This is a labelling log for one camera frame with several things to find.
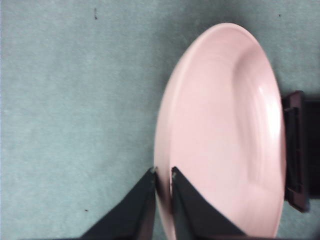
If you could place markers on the black plastic dish rack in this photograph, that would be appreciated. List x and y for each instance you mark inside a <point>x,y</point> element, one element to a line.
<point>300,150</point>

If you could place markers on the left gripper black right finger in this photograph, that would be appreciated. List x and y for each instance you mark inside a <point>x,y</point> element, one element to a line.
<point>195,215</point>

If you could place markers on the pink plate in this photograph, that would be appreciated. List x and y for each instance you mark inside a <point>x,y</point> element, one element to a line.
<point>215,125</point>

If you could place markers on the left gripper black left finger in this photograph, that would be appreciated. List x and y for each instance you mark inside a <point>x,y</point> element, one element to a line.
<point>132,215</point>

